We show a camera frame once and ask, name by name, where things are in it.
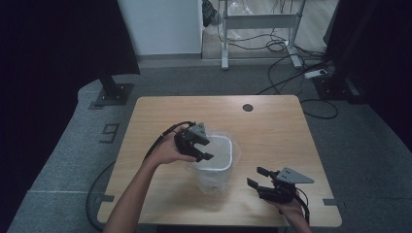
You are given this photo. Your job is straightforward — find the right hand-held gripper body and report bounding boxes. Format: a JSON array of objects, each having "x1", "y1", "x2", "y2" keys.
[{"x1": 257, "y1": 166, "x2": 315, "y2": 205}]

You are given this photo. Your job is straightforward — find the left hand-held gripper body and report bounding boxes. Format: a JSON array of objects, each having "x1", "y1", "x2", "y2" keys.
[{"x1": 174, "y1": 121, "x2": 211, "y2": 158}]

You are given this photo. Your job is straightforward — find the white plastic bin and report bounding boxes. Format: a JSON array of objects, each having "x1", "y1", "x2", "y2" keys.
[{"x1": 188, "y1": 134, "x2": 234, "y2": 195}]

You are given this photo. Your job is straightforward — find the clear plastic bag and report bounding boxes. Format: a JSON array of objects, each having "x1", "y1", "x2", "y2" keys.
[{"x1": 185, "y1": 130, "x2": 243, "y2": 196}]

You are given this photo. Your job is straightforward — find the person's right hand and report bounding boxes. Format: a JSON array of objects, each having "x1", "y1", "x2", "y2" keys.
[{"x1": 264, "y1": 191, "x2": 306, "y2": 217}]

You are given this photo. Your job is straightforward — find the person's left hand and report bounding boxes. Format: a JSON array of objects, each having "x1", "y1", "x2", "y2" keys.
[{"x1": 146, "y1": 125, "x2": 197, "y2": 168}]

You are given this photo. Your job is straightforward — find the white power strip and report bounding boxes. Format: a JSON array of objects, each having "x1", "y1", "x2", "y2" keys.
[{"x1": 303, "y1": 68, "x2": 328, "y2": 80}]

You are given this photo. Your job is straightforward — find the white panel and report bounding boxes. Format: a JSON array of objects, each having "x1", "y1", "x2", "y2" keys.
[{"x1": 117, "y1": 0, "x2": 204, "y2": 56}]

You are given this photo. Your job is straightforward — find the black bag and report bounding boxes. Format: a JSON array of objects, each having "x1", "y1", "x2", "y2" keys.
[{"x1": 201, "y1": 0, "x2": 219, "y2": 27}]

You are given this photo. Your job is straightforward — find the black curtain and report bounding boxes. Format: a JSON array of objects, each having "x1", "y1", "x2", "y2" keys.
[
  {"x1": 323, "y1": 0, "x2": 412, "y2": 156},
  {"x1": 0, "y1": 0, "x2": 141, "y2": 208}
]

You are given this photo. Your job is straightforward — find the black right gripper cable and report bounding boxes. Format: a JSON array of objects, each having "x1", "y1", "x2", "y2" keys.
[{"x1": 294, "y1": 186, "x2": 311, "y2": 225}]

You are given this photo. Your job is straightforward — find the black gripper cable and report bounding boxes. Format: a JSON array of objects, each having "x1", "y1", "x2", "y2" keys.
[
  {"x1": 294, "y1": 186, "x2": 311, "y2": 225},
  {"x1": 143, "y1": 120, "x2": 196, "y2": 160}
]

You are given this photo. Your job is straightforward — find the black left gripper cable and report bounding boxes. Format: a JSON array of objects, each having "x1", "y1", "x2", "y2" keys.
[{"x1": 143, "y1": 120, "x2": 196, "y2": 160}]

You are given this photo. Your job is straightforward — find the black cable loop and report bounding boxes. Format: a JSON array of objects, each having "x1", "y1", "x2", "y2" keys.
[{"x1": 298, "y1": 98, "x2": 340, "y2": 120}]

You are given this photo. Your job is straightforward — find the black stand with base plate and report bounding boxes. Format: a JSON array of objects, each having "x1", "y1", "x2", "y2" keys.
[{"x1": 92, "y1": 75, "x2": 135, "y2": 108}]

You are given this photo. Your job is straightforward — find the long black floor cable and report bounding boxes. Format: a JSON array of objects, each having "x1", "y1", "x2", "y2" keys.
[{"x1": 257, "y1": 53, "x2": 332, "y2": 96}]

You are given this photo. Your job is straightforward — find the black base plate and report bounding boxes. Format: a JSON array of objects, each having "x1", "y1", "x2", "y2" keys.
[{"x1": 312, "y1": 76, "x2": 367, "y2": 105}]

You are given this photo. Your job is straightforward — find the tangled black cables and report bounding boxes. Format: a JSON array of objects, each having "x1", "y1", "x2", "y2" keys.
[{"x1": 223, "y1": 31, "x2": 294, "y2": 53}]

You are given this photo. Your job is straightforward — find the grey metal stand frame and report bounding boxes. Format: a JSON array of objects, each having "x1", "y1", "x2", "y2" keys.
[{"x1": 218, "y1": 0, "x2": 307, "y2": 71}]

